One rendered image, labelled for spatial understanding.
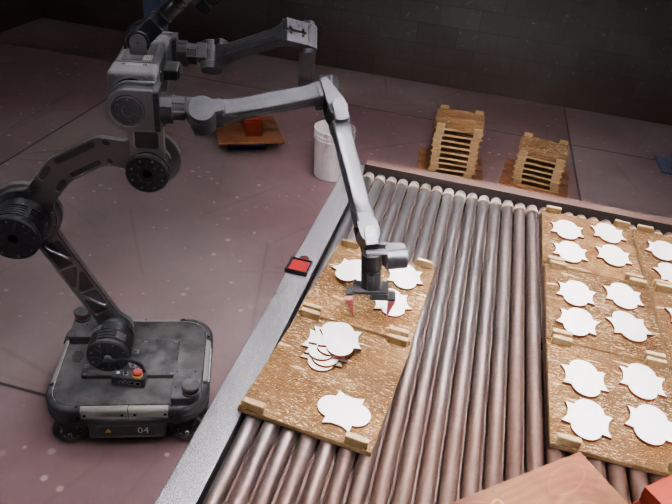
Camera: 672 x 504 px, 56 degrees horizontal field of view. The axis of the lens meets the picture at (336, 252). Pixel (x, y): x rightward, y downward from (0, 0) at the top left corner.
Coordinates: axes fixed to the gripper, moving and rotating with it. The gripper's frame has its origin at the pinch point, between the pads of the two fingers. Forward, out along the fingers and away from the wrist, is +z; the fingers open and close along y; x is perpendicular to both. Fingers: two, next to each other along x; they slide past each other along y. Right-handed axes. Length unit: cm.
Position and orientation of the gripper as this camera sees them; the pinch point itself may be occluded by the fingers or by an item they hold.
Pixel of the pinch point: (370, 314)
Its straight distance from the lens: 184.9
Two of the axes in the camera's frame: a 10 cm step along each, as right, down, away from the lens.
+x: -0.8, 4.3, -9.0
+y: -10.0, -0.4, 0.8
